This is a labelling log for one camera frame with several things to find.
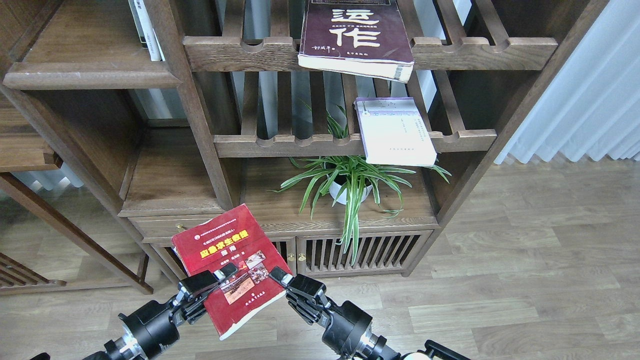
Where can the white purple book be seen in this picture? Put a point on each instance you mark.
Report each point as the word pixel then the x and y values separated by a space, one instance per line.
pixel 393 132

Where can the white pleated curtain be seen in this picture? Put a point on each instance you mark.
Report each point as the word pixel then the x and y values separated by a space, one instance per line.
pixel 592 108

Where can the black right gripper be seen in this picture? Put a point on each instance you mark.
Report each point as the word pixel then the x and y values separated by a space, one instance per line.
pixel 347 328

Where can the dark wooden bookshelf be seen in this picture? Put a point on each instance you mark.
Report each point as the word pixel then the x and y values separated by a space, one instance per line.
pixel 161 143

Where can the wooden side furniture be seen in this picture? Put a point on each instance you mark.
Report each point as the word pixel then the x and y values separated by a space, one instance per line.
pixel 55 236

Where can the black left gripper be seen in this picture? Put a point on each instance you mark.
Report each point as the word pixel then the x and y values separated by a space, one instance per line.
pixel 153 328

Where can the white plant pot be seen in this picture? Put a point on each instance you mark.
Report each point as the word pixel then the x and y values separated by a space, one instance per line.
pixel 341 196

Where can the dark maroon book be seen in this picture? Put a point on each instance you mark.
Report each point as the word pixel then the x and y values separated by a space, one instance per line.
pixel 356 37

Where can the white upright books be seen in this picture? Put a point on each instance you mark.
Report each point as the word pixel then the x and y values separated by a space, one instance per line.
pixel 145 30

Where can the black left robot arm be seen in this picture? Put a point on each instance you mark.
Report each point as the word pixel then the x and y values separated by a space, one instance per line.
pixel 110 350

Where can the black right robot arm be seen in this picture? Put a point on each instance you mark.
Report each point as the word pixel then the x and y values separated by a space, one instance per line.
pixel 431 350

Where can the green spider plant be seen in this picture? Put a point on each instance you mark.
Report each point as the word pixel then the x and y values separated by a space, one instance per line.
pixel 321 171

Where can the red survival guide book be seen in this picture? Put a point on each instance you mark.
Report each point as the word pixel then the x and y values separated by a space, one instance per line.
pixel 234 237

